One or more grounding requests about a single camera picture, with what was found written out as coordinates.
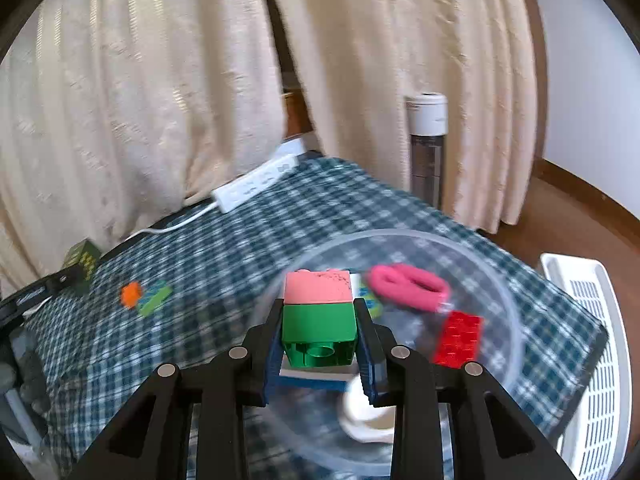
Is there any white tower fan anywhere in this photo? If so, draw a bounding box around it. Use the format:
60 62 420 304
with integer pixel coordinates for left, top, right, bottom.
404 92 448 208

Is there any dark green printed box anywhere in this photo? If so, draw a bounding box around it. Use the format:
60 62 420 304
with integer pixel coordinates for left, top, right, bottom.
62 240 101 293

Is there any red building plate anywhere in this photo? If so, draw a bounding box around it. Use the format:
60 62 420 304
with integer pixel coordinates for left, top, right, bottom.
431 310 485 368

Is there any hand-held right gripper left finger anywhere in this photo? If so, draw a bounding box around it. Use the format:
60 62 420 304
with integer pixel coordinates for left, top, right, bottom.
75 300 286 480

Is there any clear plastic bowl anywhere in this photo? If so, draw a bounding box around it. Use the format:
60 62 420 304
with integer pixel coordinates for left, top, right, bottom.
247 229 526 478

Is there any pink foam hair curler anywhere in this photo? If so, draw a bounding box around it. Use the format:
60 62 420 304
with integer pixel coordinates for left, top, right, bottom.
367 264 451 313

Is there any green building block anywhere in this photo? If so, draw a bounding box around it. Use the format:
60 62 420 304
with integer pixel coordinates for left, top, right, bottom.
281 304 358 368

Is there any white power strip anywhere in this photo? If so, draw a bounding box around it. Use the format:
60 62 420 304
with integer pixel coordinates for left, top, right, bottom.
210 152 299 213

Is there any white plastic spoon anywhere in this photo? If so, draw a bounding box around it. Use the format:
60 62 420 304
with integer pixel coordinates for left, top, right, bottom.
340 375 396 443

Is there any white power cable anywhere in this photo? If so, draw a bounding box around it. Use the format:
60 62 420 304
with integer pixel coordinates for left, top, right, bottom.
120 199 221 241

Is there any dark grey cloth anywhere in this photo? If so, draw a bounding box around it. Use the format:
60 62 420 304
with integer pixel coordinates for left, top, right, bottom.
0 330 51 441

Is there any blue plaid cloth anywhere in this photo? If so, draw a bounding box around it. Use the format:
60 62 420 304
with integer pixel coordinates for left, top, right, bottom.
15 156 608 480

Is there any pink building block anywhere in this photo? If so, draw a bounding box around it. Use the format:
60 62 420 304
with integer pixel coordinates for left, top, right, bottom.
284 270 353 306

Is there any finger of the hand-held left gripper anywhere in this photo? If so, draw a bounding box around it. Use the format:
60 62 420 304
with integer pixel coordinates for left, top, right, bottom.
45 266 87 295

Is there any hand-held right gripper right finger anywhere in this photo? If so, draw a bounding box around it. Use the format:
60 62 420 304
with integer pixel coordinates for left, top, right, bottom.
352 299 576 480

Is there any brown wooden frame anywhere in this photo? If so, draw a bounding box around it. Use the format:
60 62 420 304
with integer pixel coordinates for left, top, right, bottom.
277 72 318 141

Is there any white plastic basket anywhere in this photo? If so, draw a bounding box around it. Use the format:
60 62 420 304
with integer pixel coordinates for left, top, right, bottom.
540 252 632 480

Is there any cream patterned curtain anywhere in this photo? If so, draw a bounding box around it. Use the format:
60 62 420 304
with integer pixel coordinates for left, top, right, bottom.
0 0 548 286

